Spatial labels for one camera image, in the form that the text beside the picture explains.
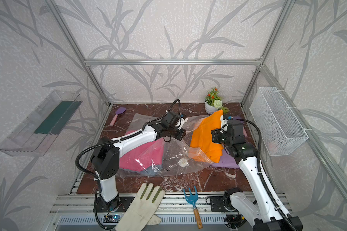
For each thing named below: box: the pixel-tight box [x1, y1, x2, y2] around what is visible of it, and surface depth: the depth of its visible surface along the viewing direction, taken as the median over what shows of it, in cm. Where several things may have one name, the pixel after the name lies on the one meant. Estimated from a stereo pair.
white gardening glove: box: [115, 182, 166, 231], surface depth 72 cm
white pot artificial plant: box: [204, 87, 230, 115], surface depth 105 cm
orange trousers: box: [189, 109, 224, 164], surface depth 79 cm
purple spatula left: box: [109, 106, 127, 127], surface depth 113 cm
